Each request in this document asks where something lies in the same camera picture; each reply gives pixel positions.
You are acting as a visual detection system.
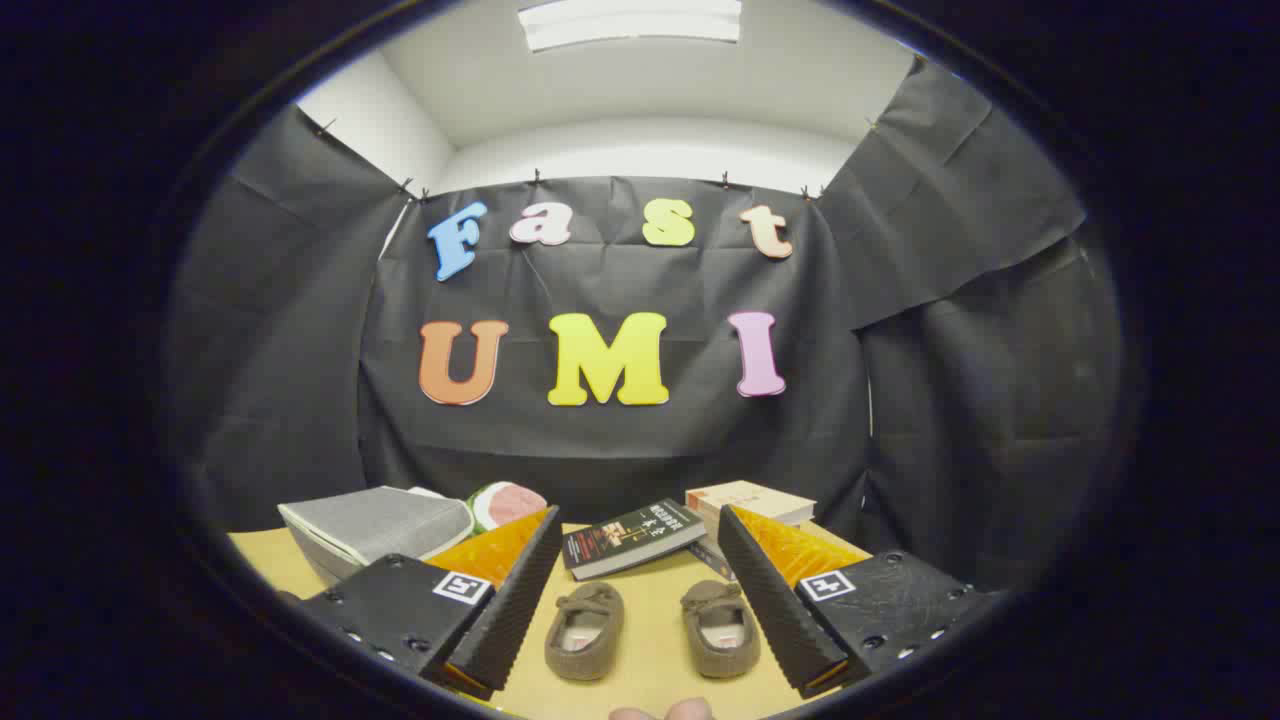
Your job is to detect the black cover book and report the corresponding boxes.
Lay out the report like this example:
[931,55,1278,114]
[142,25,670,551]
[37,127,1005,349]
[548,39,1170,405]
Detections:
[562,498,707,582]

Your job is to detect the watermelon slice plush toy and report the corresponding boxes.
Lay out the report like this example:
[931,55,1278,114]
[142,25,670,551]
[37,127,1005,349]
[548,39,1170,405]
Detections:
[467,481,549,533]

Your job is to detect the brown fuzzy slipper shoe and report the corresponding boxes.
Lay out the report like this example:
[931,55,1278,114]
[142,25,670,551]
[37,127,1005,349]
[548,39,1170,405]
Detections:
[681,580,761,679]
[544,582,626,682]

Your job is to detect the blue cover book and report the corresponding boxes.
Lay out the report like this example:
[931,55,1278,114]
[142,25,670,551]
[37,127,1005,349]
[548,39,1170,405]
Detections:
[688,535,741,582]

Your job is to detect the black backdrop cloth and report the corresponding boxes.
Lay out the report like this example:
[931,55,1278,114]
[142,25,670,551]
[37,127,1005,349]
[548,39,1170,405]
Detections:
[165,60,1126,591]

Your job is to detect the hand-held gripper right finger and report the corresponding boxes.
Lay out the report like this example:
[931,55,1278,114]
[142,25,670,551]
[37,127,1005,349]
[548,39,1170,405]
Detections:
[717,503,1006,701]

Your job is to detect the beige cover book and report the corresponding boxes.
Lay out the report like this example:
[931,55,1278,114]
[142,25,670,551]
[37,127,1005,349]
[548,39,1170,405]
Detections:
[685,480,817,528]

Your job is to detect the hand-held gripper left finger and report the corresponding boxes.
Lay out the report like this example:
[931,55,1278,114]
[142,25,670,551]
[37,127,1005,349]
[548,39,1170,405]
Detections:
[275,505,564,703]

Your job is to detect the white storage box grey lid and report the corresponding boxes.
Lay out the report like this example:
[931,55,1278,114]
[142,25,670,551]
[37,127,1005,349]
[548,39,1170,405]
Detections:
[277,486,476,586]

